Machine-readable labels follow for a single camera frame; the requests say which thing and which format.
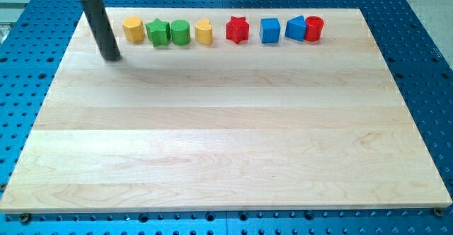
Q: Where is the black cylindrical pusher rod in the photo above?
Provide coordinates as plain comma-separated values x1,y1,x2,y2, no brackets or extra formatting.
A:
79,0,121,62

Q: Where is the yellow hexagon block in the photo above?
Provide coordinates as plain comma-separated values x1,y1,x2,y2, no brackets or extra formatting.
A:
122,16,145,42

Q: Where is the green star block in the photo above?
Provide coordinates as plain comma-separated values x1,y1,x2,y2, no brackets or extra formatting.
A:
145,18,171,47

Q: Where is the red star block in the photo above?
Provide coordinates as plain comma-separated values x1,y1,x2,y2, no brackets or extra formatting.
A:
226,16,250,44

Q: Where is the green cylinder block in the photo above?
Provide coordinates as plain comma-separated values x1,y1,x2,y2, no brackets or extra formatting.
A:
171,20,191,46

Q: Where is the yellow heart block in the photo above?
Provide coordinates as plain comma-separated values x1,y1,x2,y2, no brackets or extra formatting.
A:
195,18,213,45

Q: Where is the blue cube block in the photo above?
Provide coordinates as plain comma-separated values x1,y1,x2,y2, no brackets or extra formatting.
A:
260,18,281,44

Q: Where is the blue triangle block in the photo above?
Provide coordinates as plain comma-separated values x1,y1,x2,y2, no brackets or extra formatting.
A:
285,16,306,42

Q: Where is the red cylinder block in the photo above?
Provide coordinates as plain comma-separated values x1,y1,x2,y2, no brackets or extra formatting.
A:
304,16,324,42

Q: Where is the light wooden board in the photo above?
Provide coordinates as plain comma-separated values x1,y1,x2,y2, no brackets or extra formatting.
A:
1,8,452,213

